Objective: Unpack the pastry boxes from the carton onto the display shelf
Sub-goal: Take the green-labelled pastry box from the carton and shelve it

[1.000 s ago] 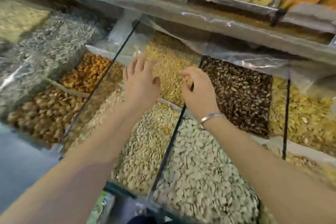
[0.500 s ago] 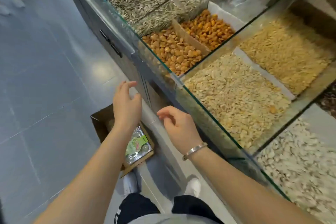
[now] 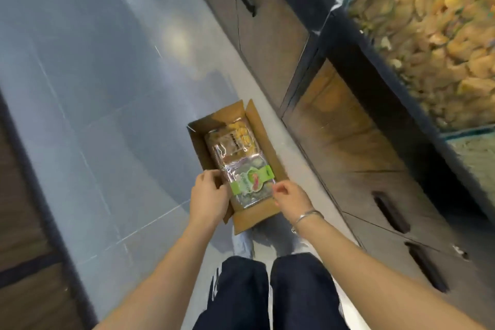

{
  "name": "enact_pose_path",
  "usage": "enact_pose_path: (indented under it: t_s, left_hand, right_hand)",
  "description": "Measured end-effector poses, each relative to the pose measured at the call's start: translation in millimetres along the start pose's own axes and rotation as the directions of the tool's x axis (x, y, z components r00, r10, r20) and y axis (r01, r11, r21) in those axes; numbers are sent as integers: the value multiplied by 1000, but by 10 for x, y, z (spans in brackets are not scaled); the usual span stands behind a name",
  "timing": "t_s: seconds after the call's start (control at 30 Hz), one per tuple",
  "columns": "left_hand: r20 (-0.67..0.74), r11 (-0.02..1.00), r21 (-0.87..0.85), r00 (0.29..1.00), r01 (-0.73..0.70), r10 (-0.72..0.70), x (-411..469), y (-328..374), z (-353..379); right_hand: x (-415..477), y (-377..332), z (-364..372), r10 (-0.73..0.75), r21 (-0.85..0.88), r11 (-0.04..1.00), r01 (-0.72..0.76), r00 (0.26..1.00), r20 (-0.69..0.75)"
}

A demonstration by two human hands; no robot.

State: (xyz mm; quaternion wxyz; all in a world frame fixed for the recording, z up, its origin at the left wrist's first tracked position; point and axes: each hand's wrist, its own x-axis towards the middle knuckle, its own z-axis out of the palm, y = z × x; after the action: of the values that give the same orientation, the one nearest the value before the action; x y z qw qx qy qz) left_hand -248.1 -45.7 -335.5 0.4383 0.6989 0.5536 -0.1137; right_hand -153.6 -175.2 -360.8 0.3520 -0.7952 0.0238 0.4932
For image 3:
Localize person's right forearm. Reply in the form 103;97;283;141
292;213;489;330

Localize dark blue trousers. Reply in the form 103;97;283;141
192;252;351;330

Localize silver bracelet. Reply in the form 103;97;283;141
291;209;325;235

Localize dark wooden display cabinet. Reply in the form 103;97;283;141
178;0;495;330

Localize person's left hand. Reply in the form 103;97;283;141
189;169;232;227

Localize clear green label snack packet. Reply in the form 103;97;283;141
217;154;276;210

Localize brown wooden shelf unit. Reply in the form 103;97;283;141
0;88;98;330

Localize person's left forearm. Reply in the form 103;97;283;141
94;219;229;330

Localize pile of yellow dried snacks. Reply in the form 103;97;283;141
345;0;495;134

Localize pile of pale snacks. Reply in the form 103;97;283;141
447;133;495;218

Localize person's right hand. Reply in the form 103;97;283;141
271;180;316;226

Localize grey shoe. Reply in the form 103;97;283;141
258;221;296;258
232;225;256;261

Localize brown cardboard box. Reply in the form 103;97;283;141
187;99;290;235

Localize clear yellow snack packet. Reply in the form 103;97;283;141
204;119;264;172

